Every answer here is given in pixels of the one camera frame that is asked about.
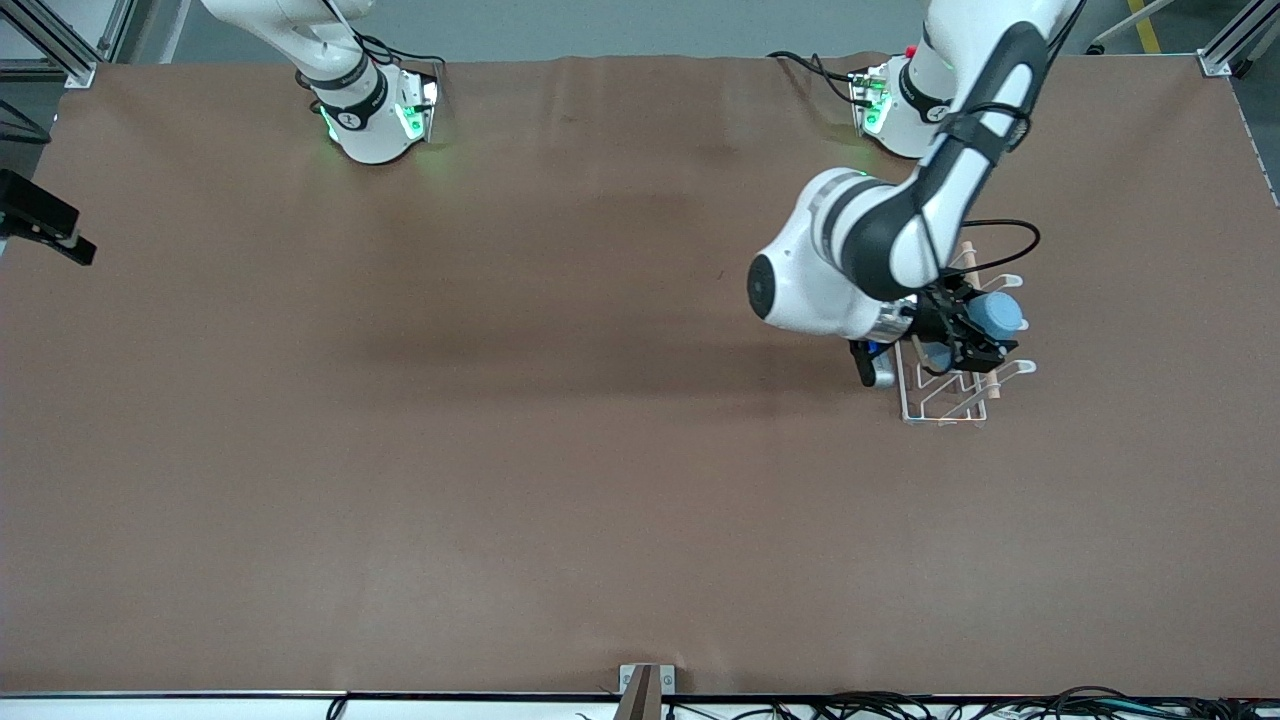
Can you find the blue plastic cup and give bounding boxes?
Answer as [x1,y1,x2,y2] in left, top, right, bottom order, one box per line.
[918,290,1028,373]

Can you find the silver base connector plate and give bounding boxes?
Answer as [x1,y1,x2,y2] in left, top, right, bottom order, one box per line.
[398,72,442,143]
[848,65,893,138]

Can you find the grey metal bar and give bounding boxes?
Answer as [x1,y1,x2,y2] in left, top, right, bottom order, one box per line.
[1088,0,1173,56]

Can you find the brown table cover sheet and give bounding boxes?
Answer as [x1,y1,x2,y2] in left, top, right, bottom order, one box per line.
[0,52,1280,698]

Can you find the white wire cup holder rack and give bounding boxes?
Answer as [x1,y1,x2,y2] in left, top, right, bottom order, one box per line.
[893,241,1038,428]

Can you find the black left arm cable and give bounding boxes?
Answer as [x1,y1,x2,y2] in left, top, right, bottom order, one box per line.
[935,100,1043,278]

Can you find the aluminium frame profile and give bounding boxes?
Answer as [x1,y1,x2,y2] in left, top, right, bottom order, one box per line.
[1197,0,1280,79]
[0,0,101,89]

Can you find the black left base cable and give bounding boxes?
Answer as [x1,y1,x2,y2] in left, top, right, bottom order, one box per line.
[768,50,863,111]

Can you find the black base cable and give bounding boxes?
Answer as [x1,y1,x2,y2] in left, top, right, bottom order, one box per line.
[295,0,446,101]
[768,50,863,111]

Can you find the black right base cable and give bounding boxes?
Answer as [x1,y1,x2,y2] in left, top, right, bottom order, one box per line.
[295,0,446,101]

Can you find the white table edge rail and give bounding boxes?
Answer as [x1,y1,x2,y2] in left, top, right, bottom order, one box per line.
[0,693,1280,720]

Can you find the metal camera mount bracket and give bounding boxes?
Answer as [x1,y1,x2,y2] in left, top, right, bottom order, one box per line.
[618,663,677,720]

